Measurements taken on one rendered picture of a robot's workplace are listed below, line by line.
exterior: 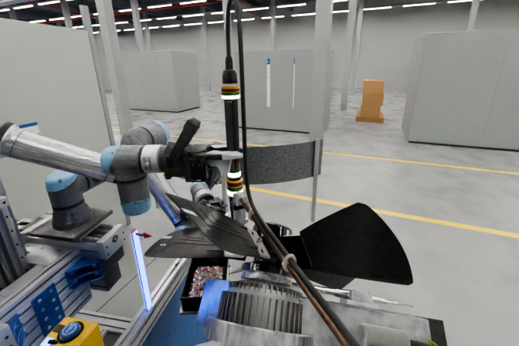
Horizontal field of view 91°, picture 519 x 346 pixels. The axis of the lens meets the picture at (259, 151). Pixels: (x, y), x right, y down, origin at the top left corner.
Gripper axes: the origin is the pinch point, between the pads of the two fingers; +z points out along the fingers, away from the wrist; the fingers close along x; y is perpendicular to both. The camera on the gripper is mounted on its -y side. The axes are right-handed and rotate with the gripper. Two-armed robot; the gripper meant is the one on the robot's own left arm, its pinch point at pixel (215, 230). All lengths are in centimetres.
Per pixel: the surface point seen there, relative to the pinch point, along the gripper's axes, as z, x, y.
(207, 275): -17.3, 33.3, 2.9
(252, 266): 21.8, -2.4, 3.9
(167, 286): -17.4, 34.1, -13.3
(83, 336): 12.3, 14.6, -35.6
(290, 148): -135, 15, 115
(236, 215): 15.2, -13.7, 1.2
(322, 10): -306, -162, 257
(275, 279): 26.7, -1.2, 8.0
